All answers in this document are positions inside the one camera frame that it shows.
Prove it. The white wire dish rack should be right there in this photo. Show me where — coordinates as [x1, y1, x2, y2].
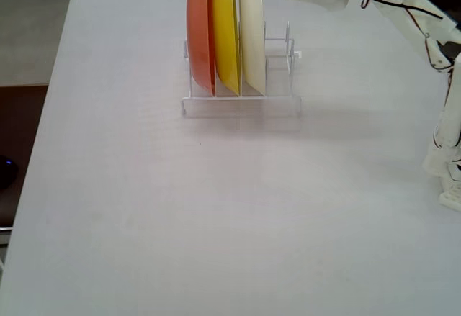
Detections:
[181, 20, 303, 118]

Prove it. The red servo wire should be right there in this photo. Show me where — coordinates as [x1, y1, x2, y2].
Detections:
[361, 0, 457, 73]

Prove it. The white metal frame bar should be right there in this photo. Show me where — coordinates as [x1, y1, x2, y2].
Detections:
[0, 226, 14, 247]

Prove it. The orange plate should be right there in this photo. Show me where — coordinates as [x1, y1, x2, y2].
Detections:
[186, 0, 218, 97]

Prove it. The yellow plate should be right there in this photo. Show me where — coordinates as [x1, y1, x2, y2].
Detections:
[212, 0, 241, 97]

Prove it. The black computer mouse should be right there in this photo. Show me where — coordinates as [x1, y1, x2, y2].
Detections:
[0, 153, 19, 190]

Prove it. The cream white plate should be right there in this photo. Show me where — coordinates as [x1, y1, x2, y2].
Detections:
[239, 0, 268, 97]

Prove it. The dark brown furniture top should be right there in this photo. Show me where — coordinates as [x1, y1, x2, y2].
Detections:
[0, 84, 50, 229]

